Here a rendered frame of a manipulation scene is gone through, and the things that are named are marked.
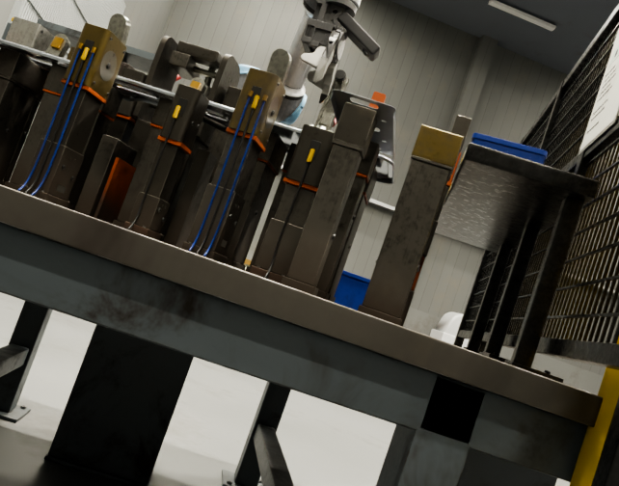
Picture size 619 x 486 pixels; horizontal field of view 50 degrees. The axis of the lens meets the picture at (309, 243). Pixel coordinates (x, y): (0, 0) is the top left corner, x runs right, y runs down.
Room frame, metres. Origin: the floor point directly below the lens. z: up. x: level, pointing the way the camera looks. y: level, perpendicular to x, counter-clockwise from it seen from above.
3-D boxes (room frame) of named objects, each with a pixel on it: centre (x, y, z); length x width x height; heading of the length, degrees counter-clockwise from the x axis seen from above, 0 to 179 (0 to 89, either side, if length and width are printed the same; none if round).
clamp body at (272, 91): (1.17, 0.17, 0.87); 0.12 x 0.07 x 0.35; 171
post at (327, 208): (0.98, -0.01, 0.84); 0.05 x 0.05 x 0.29; 81
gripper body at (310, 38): (1.39, 0.11, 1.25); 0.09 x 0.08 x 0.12; 81
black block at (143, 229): (1.23, 0.31, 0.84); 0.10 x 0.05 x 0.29; 171
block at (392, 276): (1.21, -0.17, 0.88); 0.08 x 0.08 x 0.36; 81
